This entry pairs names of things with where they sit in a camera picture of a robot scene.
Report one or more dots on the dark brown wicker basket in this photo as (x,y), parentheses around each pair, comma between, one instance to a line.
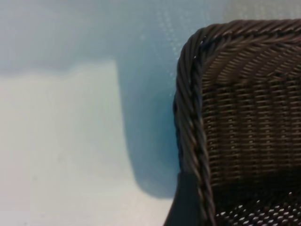
(247,117)

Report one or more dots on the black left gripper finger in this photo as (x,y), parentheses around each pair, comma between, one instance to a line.
(185,207)

